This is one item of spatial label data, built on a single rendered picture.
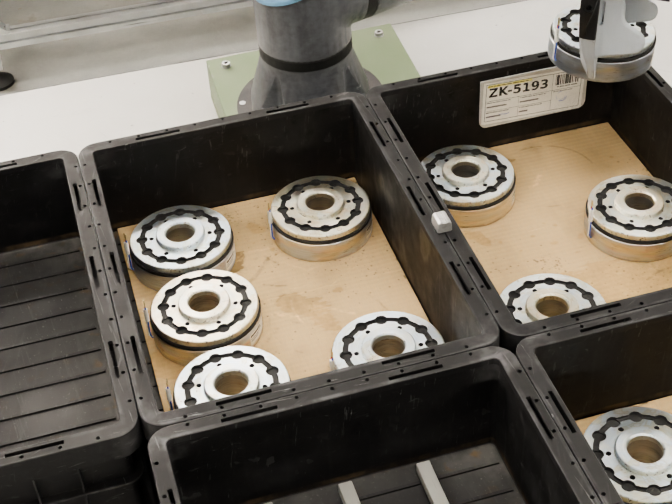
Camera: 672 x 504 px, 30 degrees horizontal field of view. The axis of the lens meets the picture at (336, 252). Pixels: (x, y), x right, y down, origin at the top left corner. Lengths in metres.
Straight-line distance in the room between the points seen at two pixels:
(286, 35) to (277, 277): 0.37
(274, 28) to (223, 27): 1.83
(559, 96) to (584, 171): 0.09
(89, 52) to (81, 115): 1.55
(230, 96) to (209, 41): 1.64
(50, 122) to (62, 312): 0.56
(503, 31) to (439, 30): 0.09
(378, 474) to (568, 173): 0.46
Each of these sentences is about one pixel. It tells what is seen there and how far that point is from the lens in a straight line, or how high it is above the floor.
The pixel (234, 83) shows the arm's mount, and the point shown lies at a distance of 1.67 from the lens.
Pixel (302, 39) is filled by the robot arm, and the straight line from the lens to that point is 1.50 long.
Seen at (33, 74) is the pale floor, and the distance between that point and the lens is 3.26.
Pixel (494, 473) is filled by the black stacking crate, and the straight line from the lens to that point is 1.07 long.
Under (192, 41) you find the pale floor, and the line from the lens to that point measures 3.29.
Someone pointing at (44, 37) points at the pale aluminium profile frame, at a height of 0.11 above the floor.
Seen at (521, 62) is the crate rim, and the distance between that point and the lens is 1.37.
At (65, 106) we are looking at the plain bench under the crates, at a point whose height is 0.70.
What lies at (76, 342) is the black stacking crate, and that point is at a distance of 1.22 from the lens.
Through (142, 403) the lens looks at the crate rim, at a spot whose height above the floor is 0.93.
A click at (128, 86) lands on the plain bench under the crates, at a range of 1.81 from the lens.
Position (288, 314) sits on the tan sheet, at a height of 0.83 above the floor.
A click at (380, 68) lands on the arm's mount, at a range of 1.67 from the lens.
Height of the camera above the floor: 1.65
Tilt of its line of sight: 40 degrees down
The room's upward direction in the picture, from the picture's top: 4 degrees counter-clockwise
